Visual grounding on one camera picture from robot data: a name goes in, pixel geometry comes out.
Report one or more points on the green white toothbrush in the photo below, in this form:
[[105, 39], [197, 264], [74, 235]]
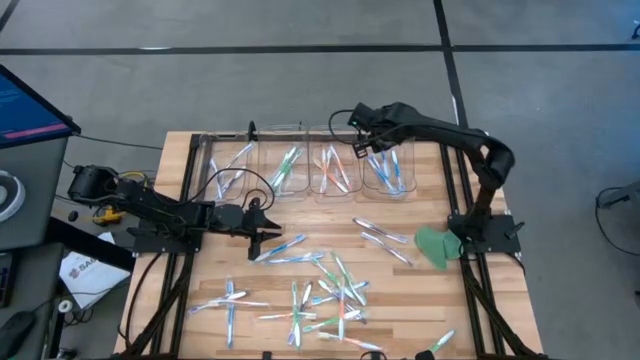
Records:
[[295, 315], [280, 170], [325, 270], [330, 321], [292, 161], [442, 341], [285, 175], [350, 279]]

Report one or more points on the black floor object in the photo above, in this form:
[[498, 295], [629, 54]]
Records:
[[636, 31]]

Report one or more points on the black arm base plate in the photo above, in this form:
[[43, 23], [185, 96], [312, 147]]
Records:
[[145, 247], [500, 240]]

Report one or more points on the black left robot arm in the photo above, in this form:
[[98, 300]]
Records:
[[150, 207]]

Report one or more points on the orange white toothbrush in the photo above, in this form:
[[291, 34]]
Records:
[[330, 175], [340, 166], [287, 315], [350, 341], [240, 302], [342, 310], [326, 170], [340, 176]]

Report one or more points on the small black knob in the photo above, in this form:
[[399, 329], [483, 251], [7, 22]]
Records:
[[73, 216]]

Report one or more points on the black keyboard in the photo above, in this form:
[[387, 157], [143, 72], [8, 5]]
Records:
[[4, 280]]

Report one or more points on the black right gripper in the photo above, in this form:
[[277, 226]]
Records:
[[390, 122]]

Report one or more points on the white booklet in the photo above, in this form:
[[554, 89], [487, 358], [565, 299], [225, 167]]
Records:
[[90, 275]]

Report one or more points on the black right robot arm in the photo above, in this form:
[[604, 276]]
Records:
[[465, 140]]

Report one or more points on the purple white toothbrush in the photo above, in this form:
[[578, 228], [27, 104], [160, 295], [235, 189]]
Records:
[[216, 177], [356, 313], [217, 302], [380, 230], [234, 179], [301, 310], [387, 248], [235, 161]]

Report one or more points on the black frame clamp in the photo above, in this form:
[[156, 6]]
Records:
[[251, 131]]

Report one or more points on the green cloth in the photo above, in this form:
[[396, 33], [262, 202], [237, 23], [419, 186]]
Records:
[[437, 247]]

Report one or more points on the clear plastic bin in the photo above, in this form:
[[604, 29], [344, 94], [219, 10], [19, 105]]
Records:
[[356, 165], [410, 175], [207, 192], [300, 187]]

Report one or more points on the grey floor stand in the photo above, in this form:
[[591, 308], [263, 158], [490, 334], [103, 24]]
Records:
[[622, 195]]

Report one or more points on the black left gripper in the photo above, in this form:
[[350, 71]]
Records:
[[232, 219]]

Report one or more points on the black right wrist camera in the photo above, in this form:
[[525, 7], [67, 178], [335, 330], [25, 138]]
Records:
[[361, 114]]

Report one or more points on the blue white toothbrush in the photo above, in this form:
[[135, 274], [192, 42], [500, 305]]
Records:
[[376, 172], [397, 170], [385, 167], [230, 312], [340, 292], [297, 258], [280, 248]]

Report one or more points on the computer monitor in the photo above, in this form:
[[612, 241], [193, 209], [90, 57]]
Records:
[[25, 110]]

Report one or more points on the white round roll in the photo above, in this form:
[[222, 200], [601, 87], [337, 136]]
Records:
[[7, 195]]

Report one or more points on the small white tape roll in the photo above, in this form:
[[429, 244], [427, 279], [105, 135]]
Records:
[[65, 306]]

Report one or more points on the black beam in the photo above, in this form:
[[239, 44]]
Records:
[[85, 245]]

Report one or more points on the black computer mouse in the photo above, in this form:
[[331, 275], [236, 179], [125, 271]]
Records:
[[15, 332]]

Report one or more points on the yellow tool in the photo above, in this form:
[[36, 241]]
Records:
[[110, 216]]

